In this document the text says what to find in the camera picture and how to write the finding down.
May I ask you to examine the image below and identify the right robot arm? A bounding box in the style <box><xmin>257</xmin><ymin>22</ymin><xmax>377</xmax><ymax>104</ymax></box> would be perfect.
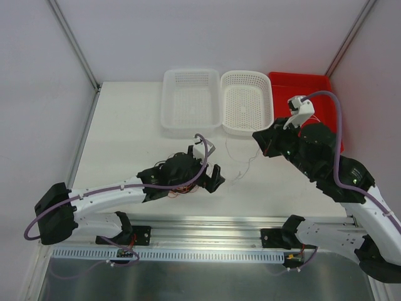
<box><xmin>252</xmin><ymin>118</ymin><xmax>400</xmax><ymax>283</ymax></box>

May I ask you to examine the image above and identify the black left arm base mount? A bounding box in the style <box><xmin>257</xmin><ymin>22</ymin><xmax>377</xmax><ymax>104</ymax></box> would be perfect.
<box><xmin>106</xmin><ymin>211</ymin><xmax>152</xmax><ymax>246</ymax></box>

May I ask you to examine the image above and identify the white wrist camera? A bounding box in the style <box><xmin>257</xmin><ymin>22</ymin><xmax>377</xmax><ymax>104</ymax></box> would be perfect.
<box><xmin>283</xmin><ymin>95</ymin><xmax>315</xmax><ymax>129</ymax></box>
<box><xmin>193</xmin><ymin>137</ymin><xmax>216</xmax><ymax>159</ymax></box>

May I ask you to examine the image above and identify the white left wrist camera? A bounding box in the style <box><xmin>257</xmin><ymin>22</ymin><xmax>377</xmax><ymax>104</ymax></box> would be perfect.
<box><xmin>193</xmin><ymin>137</ymin><xmax>216</xmax><ymax>159</ymax></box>

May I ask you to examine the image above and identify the red plastic tray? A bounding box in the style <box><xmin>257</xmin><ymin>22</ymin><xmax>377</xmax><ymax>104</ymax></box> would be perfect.
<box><xmin>268</xmin><ymin>71</ymin><xmax>345</xmax><ymax>154</ymax></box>

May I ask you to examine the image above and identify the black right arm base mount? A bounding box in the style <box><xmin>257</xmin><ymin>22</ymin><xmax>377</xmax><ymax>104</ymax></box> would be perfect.
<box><xmin>260</xmin><ymin>214</ymin><xmax>306</xmax><ymax>250</ymax></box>

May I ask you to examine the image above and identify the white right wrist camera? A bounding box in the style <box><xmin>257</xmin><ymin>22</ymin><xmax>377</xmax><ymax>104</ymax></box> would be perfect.
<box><xmin>283</xmin><ymin>95</ymin><xmax>315</xmax><ymax>129</ymax></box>

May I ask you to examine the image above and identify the round white perforated basket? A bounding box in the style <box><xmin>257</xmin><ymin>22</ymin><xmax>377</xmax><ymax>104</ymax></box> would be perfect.
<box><xmin>221</xmin><ymin>70</ymin><xmax>274</xmax><ymax>137</ymax></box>

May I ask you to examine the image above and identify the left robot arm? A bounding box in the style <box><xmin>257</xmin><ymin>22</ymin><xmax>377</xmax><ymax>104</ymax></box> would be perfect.
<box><xmin>34</xmin><ymin>145</ymin><xmax>225</xmax><ymax>245</ymax></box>

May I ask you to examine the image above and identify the white wire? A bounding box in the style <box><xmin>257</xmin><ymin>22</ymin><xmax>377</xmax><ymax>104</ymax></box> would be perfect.
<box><xmin>224</xmin><ymin>114</ymin><xmax>322</xmax><ymax>186</ymax></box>

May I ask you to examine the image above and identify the white slotted cable duct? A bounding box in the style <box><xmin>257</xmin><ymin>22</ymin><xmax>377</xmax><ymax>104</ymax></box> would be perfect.
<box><xmin>52</xmin><ymin>247</ymin><xmax>284</xmax><ymax>264</ymax></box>

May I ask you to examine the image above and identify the rectangular white perforated basket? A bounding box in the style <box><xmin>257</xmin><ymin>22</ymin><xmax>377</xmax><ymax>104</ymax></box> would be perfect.
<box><xmin>160</xmin><ymin>68</ymin><xmax>222</xmax><ymax>139</ymax></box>

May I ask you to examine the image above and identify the aluminium rail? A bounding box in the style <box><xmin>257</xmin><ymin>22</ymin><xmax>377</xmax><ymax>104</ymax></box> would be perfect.
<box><xmin>75</xmin><ymin>214</ymin><xmax>370</xmax><ymax>250</ymax></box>

